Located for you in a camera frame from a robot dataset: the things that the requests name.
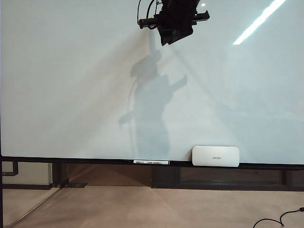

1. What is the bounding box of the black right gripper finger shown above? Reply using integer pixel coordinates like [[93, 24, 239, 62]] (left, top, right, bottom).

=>
[[175, 23, 194, 40], [159, 26, 177, 46]]

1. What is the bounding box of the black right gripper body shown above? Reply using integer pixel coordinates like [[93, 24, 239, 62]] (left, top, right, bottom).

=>
[[138, 9, 210, 30]]

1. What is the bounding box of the glossy white whiteboard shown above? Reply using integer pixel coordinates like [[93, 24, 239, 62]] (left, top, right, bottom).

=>
[[0, 0, 304, 166]]

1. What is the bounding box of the white marker pen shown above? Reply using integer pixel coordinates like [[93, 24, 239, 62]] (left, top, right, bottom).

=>
[[133, 160, 171, 166]]

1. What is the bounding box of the black whiteboard pen tray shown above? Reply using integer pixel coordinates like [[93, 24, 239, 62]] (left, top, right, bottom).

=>
[[1, 155, 304, 171]]

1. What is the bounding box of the white rounded board eraser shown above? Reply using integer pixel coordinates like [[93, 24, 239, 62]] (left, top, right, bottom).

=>
[[191, 145, 240, 167]]

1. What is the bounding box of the dark flat floor plate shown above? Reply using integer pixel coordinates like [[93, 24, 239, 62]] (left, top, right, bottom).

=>
[[68, 181, 89, 189]]

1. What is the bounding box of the black vertical column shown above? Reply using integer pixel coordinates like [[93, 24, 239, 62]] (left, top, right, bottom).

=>
[[51, 162, 70, 189]]

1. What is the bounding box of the black right camera cable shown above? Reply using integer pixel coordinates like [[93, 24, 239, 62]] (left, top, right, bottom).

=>
[[145, 0, 164, 30]]

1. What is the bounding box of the black bent pipe bracket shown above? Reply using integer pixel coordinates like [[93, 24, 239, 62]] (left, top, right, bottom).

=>
[[1, 161, 19, 178]]

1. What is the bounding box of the black wall baseboard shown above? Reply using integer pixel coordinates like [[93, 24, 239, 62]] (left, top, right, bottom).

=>
[[2, 183, 53, 190]]

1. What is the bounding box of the black floor cable with plug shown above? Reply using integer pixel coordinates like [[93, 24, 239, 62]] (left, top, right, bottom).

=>
[[253, 207, 304, 228]]

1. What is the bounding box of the metal floor rail strip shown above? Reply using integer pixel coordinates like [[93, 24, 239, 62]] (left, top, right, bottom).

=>
[[9, 187, 62, 228]]

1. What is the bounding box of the black frame upright post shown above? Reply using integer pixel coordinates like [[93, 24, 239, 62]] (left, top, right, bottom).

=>
[[0, 0, 4, 228]]

